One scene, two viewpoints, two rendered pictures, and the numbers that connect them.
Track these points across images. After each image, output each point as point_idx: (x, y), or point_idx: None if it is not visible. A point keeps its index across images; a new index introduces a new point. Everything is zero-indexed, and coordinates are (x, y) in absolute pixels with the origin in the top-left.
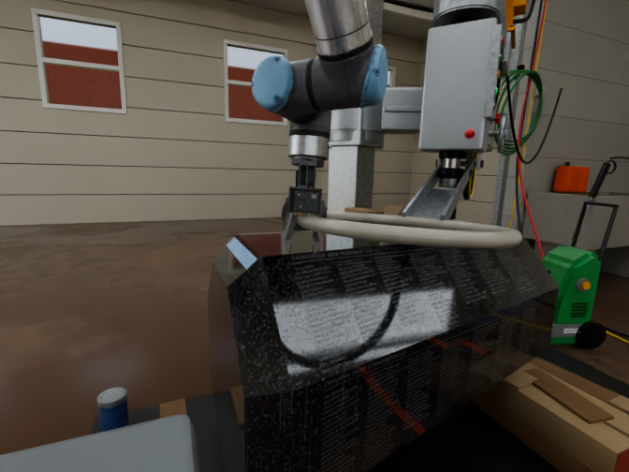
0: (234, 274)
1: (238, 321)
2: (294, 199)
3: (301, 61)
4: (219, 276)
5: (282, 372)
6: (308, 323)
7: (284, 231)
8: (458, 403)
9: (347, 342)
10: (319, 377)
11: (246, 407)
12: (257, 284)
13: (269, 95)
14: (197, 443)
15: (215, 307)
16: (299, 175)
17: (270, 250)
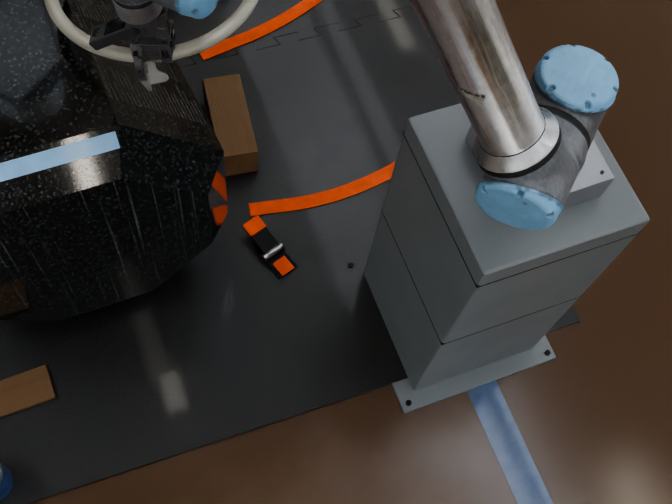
0: (105, 167)
1: (157, 178)
2: (170, 49)
3: None
4: (64, 197)
5: (210, 152)
6: (172, 115)
7: (147, 81)
8: None
9: (179, 93)
10: (210, 128)
11: (209, 197)
12: (139, 142)
13: (212, 6)
14: (51, 357)
15: (31, 239)
16: (167, 30)
17: (87, 116)
